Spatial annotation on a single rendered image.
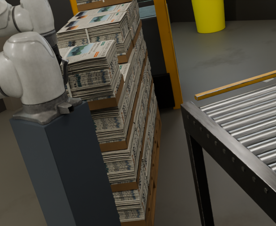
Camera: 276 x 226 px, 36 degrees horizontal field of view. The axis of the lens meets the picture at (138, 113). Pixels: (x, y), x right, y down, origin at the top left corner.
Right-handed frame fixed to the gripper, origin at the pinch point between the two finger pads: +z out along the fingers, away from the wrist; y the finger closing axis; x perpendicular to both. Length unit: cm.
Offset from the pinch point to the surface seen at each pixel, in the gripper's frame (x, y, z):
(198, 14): -417, -64, 70
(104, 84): -8.0, -16.2, 1.6
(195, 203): -46, -43, 96
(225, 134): 23, -62, 16
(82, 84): -8.5, -7.0, 0.5
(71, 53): -23.6, -1.3, -9.6
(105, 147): -11.8, -8.4, 33.5
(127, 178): -12, -15, 52
